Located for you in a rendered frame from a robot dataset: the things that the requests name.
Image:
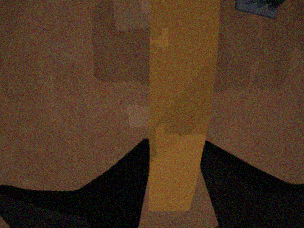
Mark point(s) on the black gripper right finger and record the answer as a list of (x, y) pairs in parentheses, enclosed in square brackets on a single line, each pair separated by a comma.
[(246, 197)]

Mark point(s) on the yellow bar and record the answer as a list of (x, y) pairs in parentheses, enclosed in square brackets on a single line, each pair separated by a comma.
[(184, 37)]

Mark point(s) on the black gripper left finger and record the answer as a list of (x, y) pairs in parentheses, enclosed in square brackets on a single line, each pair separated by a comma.
[(112, 200)]

